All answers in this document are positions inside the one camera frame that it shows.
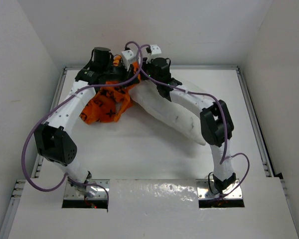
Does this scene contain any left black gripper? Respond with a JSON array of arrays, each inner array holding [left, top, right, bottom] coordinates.
[[103, 60, 140, 90]]

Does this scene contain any orange patterned pillowcase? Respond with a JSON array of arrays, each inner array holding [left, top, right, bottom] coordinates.
[[80, 63, 141, 124]]

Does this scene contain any white pillow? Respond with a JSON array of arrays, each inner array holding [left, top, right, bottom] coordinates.
[[129, 80, 206, 145]]

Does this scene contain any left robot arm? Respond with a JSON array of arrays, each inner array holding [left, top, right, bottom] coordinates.
[[34, 47, 135, 184]]

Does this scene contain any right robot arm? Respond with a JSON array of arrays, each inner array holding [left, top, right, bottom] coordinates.
[[141, 57, 236, 194]]

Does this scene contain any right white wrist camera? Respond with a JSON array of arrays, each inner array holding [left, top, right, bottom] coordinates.
[[150, 44, 162, 57]]

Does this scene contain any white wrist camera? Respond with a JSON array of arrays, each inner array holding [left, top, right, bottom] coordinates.
[[121, 50, 136, 70], [150, 44, 162, 57]]

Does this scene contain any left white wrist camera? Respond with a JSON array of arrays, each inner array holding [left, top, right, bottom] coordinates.
[[121, 50, 136, 70]]

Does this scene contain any aluminium table frame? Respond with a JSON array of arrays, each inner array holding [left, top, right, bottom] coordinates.
[[0, 65, 299, 239]]

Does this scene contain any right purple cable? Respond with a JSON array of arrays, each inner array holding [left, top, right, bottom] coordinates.
[[136, 44, 250, 200]]

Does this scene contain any purple cable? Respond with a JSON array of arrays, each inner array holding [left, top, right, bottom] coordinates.
[[136, 44, 250, 200], [21, 40, 143, 207]]

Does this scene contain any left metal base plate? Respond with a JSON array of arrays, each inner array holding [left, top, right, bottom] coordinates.
[[64, 179, 110, 200]]

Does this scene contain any metal base plate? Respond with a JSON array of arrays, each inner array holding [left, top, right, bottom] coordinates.
[[196, 179, 243, 201], [64, 179, 110, 200]]

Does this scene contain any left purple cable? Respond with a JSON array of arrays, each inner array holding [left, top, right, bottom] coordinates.
[[21, 40, 143, 207]]

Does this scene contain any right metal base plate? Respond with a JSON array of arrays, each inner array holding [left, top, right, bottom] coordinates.
[[196, 179, 243, 201]]

